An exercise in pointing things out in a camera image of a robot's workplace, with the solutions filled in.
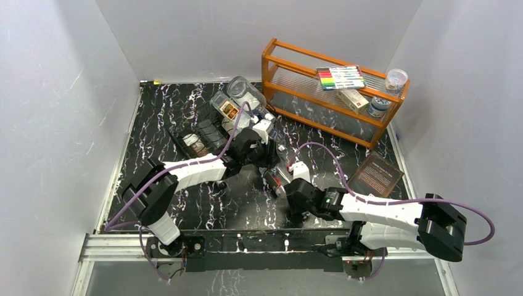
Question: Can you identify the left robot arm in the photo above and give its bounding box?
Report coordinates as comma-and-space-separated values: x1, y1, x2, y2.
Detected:
118, 128, 280, 257

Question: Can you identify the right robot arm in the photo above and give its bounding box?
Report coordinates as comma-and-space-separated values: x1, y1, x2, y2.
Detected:
284, 178, 467, 262

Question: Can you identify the coloured marker pen set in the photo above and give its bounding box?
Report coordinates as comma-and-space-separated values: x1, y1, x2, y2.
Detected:
316, 65, 366, 91

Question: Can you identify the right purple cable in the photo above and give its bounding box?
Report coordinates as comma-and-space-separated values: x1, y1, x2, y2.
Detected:
294, 142, 496, 247

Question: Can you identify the blue glass bottle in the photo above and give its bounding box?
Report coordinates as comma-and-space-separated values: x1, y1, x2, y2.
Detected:
268, 123, 286, 152

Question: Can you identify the square clear liquor bottle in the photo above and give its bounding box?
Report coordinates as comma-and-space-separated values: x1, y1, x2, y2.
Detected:
210, 91, 253, 136

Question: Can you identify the purple cable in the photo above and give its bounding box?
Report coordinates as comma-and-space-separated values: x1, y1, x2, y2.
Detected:
104, 101, 256, 233
294, 142, 496, 247

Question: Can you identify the clear plastic jar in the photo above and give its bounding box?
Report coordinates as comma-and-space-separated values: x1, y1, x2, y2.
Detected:
384, 68, 408, 95

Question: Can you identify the small white carton box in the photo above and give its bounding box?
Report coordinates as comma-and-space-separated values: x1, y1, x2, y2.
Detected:
337, 89, 369, 113

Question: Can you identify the large clear glass bottle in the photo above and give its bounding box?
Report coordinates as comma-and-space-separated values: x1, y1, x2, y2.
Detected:
226, 76, 276, 123

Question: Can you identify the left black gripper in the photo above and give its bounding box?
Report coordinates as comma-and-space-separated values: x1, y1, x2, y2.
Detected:
241, 138, 280, 171

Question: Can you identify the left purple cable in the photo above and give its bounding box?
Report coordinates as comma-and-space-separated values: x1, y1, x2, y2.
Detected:
104, 101, 256, 233

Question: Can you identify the orange wooden shelf rack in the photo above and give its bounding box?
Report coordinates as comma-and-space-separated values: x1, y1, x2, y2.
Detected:
261, 38, 411, 149

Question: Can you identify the brown book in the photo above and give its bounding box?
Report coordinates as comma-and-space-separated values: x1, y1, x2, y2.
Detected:
348, 152, 404, 198

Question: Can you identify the round clear glass bottle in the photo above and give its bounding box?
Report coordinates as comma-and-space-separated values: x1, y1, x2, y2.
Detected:
260, 165, 292, 198

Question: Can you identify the black wire wine rack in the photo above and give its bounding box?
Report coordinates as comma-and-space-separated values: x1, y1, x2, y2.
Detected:
167, 102, 261, 169

